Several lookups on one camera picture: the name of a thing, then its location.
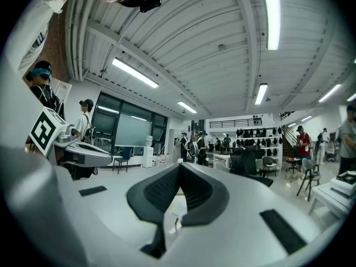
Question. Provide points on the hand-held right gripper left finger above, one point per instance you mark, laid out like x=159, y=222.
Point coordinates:
x=105, y=221

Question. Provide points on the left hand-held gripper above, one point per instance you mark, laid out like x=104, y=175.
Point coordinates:
x=44, y=131

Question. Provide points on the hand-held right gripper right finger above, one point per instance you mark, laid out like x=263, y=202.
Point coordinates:
x=236, y=227

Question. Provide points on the blue chair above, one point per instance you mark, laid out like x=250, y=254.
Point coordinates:
x=124, y=156

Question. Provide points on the dark framed window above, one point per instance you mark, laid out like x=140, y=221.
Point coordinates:
x=130, y=126

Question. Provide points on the white water dispenser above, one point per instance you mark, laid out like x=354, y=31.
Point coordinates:
x=148, y=156

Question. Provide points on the black office chair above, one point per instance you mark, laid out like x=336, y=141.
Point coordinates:
x=249, y=160

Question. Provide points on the white table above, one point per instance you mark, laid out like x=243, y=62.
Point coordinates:
x=331, y=197
x=221, y=158

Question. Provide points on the grey round chair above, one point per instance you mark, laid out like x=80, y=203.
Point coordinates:
x=269, y=164

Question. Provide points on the white panel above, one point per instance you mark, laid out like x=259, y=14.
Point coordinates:
x=64, y=92

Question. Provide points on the black stool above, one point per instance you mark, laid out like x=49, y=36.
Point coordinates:
x=292, y=163

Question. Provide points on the grey chair with dark legs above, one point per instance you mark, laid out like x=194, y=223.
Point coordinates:
x=310, y=171

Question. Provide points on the white shelf unit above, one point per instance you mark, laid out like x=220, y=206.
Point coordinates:
x=260, y=136

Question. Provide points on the long ceiling light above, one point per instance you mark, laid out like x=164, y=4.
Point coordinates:
x=135, y=72
x=187, y=107
x=330, y=93
x=306, y=118
x=261, y=94
x=271, y=15
x=351, y=97

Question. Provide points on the staircase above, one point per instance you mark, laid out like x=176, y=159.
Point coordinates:
x=289, y=140

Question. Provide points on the black balcony railing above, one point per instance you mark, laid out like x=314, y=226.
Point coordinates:
x=236, y=123

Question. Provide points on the white device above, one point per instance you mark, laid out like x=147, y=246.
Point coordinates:
x=343, y=183

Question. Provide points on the black head-worn camera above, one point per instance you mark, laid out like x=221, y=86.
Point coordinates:
x=150, y=3

